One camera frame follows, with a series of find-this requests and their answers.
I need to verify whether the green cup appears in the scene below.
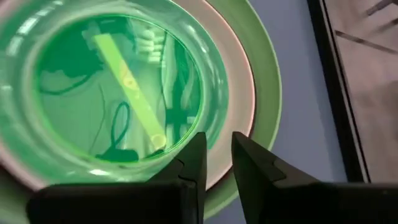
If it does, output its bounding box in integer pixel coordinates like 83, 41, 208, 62
0, 0, 230, 185

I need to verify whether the black aluminium table frame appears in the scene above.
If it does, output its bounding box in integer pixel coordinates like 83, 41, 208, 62
306, 0, 373, 184

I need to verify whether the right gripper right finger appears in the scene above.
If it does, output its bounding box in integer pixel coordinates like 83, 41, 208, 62
231, 130, 398, 224

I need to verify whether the large opaque green plate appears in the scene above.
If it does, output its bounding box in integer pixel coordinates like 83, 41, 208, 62
0, 0, 284, 224

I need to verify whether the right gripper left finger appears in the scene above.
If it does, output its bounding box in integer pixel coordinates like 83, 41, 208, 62
26, 131, 208, 224

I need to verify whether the white plastic plate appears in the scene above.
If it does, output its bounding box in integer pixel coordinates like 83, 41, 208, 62
0, 0, 257, 192

